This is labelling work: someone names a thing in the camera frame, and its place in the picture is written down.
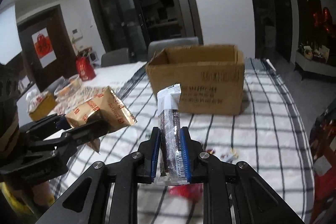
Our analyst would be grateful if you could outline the silver white snack bar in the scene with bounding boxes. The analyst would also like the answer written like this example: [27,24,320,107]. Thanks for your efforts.
[157,84,187,186]

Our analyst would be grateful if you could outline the brown paper snack bag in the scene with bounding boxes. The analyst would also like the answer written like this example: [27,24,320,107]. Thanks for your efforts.
[64,86,138,154]

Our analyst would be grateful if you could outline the brown tissue box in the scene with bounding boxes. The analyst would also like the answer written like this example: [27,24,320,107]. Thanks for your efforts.
[26,89,57,121]

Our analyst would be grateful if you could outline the large red snack packet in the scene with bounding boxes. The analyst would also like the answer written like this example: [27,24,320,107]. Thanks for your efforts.
[169,184,203,202]

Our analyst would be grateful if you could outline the clear plastic food container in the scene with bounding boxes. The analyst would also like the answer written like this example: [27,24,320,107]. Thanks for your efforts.
[54,75,82,98]

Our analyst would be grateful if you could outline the red gift box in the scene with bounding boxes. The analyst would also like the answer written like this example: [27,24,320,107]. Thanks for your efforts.
[76,55,96,81]

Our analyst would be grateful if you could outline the brown cardboard box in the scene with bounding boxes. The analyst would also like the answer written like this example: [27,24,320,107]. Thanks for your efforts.
[146,44,245,115]

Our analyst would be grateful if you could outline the black white checked tablecloth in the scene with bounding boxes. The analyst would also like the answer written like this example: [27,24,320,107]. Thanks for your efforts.
[51,59,314,223]

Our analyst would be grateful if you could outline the red fu door poster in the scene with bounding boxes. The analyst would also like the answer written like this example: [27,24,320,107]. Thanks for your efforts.
[31,28,56,68]

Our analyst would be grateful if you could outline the grey dining chair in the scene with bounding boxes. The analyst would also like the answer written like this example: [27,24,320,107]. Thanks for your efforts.
[101,48,130,68]
[147,36,199,61]

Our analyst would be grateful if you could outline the dark wooden door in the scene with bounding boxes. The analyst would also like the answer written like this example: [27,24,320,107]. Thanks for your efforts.
[18,5,77,91]

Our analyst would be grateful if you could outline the white low tv cabinet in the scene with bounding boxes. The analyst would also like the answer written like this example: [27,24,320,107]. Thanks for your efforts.
[295,52,335,80]

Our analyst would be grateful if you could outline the black framed glass door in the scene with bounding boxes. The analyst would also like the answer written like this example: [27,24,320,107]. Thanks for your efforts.
[89,0,203,62]

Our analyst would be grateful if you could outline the red foil balloons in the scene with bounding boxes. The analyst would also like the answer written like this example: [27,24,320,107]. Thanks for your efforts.
[313,7,335,38]

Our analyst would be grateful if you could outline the white wall intercom panel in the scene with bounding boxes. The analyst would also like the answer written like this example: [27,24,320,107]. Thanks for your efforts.
[72,28,83,40]

